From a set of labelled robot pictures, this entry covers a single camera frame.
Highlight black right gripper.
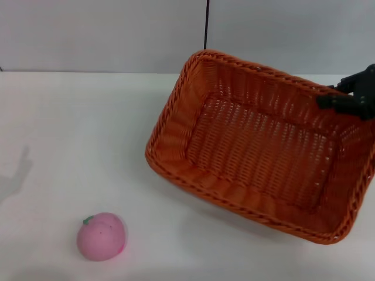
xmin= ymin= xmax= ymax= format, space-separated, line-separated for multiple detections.
xmin=316 ymin=63 xmax=375 ymax=121

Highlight orange woven plastic basket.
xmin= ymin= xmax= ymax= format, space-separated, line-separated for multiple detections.
xmin=144 ymin=49 xmax=375 ymax=245

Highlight pink peach toy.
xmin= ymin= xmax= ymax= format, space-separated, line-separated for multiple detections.
xmin=76 ymin=212 xmax=128 ymax=261

